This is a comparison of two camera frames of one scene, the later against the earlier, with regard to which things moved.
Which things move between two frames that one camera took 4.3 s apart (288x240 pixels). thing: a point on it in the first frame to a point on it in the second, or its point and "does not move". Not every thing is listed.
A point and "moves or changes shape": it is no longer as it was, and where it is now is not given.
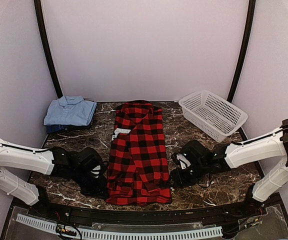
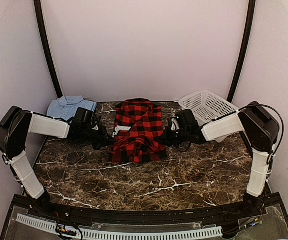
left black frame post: (37, 8) does not move
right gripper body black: (191, 177) to (175, 138)
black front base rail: (280, 204) does not move
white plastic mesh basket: (212, 116) does not move
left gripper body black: (89, 186) to (97, 138)
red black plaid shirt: (138, 168) moves or changes shape
